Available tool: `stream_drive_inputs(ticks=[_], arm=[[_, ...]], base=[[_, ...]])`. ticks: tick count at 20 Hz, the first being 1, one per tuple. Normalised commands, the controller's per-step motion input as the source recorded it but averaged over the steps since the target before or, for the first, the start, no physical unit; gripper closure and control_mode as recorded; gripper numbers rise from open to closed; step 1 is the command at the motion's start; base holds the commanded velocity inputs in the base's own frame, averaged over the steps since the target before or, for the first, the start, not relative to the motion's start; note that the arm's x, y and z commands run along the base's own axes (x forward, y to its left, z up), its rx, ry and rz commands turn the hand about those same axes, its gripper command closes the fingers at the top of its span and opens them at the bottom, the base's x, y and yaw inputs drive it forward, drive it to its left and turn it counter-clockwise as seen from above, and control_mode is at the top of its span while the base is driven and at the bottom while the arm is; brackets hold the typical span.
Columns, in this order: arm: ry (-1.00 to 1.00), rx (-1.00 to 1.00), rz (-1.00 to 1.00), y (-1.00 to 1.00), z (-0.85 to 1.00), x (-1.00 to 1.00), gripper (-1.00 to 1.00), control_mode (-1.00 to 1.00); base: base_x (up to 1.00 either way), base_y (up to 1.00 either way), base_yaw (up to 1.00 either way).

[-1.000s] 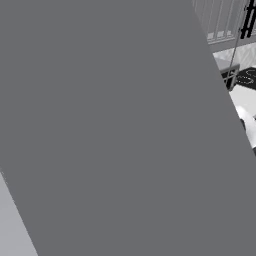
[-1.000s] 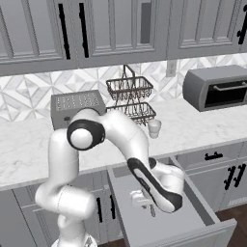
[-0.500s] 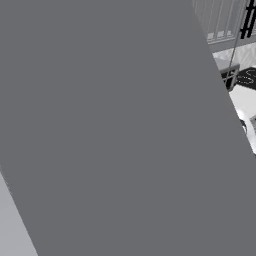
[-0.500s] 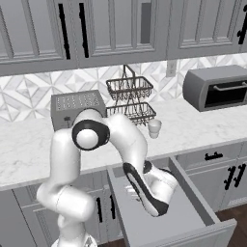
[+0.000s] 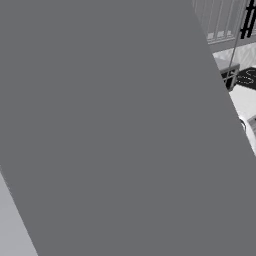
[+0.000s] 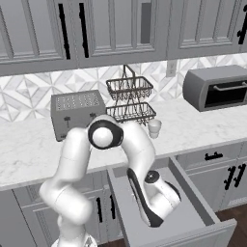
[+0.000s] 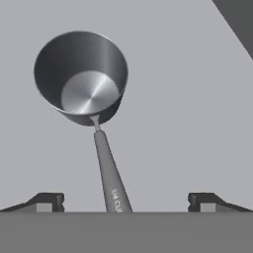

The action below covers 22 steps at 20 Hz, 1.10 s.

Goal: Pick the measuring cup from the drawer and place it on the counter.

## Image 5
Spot large grey cabinet panel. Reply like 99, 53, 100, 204
0, 0, 256, 256

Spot grey box with dark windows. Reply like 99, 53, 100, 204
214, 57, 241, 92

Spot black hob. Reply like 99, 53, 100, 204
235, 66, 256, 91

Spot thin grey pole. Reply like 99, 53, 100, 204
228, 5, 246, 68

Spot grey slatted wall cupboards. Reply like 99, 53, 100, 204
192, 0, 248, 45

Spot black lattice frame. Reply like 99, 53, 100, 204
239, 0, 256, 40

